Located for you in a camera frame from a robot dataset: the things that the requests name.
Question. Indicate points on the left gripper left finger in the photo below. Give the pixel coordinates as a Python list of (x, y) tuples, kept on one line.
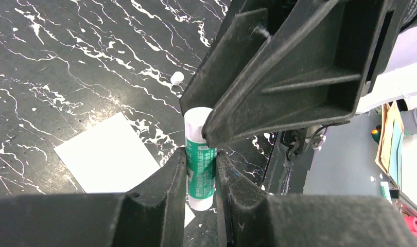
[(150, 214)]

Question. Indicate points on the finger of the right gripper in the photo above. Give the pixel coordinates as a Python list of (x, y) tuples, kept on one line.
[(233, 47), (312, 71)]

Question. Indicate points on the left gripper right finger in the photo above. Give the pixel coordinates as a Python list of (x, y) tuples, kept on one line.
[(249, 216)]

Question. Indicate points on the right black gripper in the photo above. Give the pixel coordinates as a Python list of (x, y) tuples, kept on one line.
[(400, 46)]

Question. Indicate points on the white glue stick cap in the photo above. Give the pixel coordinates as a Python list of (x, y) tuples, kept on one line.
[(177, 78)]

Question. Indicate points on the green white glue stick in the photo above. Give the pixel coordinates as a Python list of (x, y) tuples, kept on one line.
[(200, 160)]

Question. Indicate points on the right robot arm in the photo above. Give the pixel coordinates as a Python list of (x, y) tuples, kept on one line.
[(396, 85)]

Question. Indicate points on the grey cup outside cell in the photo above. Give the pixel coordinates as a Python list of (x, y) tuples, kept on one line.
[(409, 119)]

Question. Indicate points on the stacked papers outside cell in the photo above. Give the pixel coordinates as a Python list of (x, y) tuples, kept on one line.
[(389, 152)]

